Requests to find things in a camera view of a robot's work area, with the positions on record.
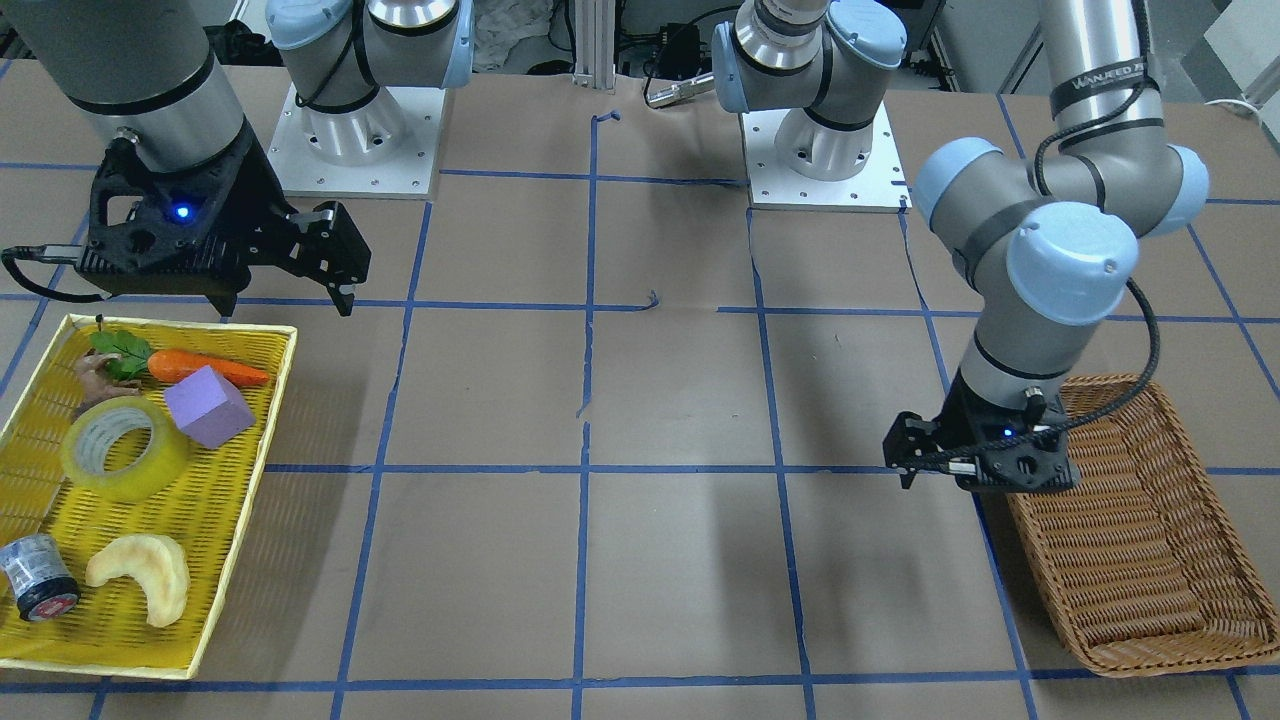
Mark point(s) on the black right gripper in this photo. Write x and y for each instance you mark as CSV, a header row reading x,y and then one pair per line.
x,y
262,188

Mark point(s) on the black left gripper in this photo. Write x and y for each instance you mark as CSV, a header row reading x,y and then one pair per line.
x,y
955,418

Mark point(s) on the yellow tape roll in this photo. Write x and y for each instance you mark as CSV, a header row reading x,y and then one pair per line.
x,y
125,449

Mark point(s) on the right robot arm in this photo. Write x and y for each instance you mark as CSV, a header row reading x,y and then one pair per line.
x,y
147,71

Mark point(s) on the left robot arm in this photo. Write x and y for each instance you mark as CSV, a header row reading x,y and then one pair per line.
x,y
1050,244

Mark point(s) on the orange toy carrot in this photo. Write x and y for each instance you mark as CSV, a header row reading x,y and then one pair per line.
x,y
168,365

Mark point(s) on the purple foam cube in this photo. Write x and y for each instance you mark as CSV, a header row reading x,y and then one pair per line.
x,y
208,408

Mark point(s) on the brown toy animal figure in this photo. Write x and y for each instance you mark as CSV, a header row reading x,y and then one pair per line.
x,y
97,384

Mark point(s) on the yellow woven tray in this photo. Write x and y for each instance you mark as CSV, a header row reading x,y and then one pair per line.
x,y
206,510

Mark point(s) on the brown wicker basket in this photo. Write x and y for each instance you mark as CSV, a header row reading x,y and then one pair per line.
x,y
1139,567

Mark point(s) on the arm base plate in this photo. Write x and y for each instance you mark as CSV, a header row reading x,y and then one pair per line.
x,y
387,150
794,164

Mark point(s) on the aluminium frame post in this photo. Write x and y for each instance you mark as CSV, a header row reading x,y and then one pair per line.
x,y
594,39

